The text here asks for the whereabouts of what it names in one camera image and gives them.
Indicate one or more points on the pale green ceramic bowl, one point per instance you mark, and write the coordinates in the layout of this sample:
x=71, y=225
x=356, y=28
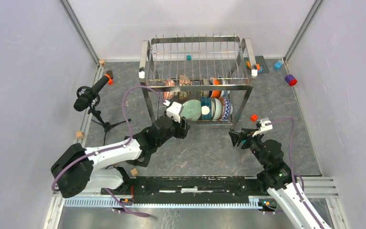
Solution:
x=192, y=110

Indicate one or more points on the brown patterned bowl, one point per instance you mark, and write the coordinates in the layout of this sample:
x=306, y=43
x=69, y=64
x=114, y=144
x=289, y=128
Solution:
x=184, y=81

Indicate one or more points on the black white patterned bowl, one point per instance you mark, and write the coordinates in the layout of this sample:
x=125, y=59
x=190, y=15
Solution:
x=204, y=93

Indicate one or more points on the wooden cube left rail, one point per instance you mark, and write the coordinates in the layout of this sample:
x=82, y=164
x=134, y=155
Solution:
x=80, y=135

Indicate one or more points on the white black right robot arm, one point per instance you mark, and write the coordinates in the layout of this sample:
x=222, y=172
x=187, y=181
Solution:
x=278, y=180

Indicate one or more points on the light blue block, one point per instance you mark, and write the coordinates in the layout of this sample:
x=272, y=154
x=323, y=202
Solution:
x=279, y=64

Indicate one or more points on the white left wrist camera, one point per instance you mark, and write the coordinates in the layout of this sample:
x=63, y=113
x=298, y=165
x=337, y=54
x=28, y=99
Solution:
x=173, y=110

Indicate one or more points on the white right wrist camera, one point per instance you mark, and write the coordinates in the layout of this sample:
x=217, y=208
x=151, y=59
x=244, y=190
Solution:
x=262, y=126

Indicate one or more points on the orange red small cube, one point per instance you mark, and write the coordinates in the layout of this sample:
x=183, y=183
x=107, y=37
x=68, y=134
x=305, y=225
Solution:
x=254, y=118

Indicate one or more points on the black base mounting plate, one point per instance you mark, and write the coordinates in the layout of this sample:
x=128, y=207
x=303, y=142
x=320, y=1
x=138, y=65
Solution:
x=192, y=190

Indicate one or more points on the wooden cube back corner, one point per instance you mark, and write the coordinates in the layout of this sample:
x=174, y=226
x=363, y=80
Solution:
x=101, y=63

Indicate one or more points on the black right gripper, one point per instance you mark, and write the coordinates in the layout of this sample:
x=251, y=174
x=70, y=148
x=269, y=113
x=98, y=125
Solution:
x=244, y=134

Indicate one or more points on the orange curved block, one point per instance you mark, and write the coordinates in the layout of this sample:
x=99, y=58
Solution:
x=253, y=65

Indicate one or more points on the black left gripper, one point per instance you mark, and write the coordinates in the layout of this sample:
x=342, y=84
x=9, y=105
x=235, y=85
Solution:
x=181, y=131

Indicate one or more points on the steel two-tier dish rack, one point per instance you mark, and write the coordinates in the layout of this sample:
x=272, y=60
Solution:
x=163, y=59

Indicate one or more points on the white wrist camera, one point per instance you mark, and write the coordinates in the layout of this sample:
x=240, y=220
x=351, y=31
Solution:
x=173, y=110
x=262, y=126

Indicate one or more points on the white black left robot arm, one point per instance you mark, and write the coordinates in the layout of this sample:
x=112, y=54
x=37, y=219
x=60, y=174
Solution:
x=82, y=168

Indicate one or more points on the black microphone on tripod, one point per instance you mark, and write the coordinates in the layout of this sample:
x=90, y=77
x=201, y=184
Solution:
x=88, y=98

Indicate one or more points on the blue zigzag patterned bowl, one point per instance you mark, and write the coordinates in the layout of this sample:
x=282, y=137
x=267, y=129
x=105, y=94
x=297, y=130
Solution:
x=227, y=108

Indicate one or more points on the grey building baseplate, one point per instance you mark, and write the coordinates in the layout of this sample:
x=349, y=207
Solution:
x=260, y=64

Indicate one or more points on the blue white porcelain bowl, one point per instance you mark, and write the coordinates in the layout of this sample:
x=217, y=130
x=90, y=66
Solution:
x=224, y=93

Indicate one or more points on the wooden cube near base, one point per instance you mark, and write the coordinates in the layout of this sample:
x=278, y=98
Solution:
x=134, y=172

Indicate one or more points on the purple red block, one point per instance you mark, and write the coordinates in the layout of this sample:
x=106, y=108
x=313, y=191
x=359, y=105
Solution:
x=290, y=80

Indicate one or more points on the orange bowl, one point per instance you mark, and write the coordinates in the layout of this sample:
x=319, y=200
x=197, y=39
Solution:
x=215, y=93

